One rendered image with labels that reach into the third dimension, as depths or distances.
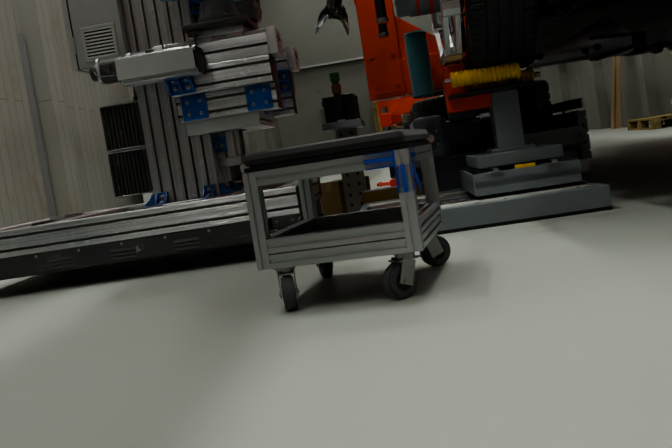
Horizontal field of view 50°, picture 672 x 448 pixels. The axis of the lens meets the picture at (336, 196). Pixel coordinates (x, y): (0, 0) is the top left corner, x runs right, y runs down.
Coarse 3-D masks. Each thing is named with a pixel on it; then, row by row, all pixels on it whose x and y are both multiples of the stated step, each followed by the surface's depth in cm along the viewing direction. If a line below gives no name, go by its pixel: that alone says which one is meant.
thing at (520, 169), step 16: (544, 160) 260; (560, 160) 272; (576, 160) 247; (464, 176) 282; (480, 176) 250; (496, 176) 249; (512, 176) 249; (528, 176) 249; (544, 176) 248; (560, 176) 248; (576, 176) 247; (480, 192) 250; (496, 192) 250
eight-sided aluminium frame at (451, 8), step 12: (444, 0) 248; (456, 0) 247; (444, 12) 249; (456, 12) 249; (432, 24) 298; (444, 24) 252; (456, 24) 253; (444, 36) 256; (456, 36) 256; (444, 48) 263; (456, 48) 262; (444, 60) 266; (456, 60) 265
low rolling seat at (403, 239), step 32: (256, 160) 150; (288, 160) 149; (320, 160) 147; (352, 160) 145; (384, 160) 143; (416, 160) 153; (256, 192) 151; (256, 224) 152; (320, 224) 187; (352, 224) 185; (384, 224) 145; (416, 224) 143; (256, 256) 152; (288, 256) 150; (320, 256) 149; (352, 256) 147; (416, 256) 148; (448, 256) 179; (288, 288) 150; (384, 288) 146
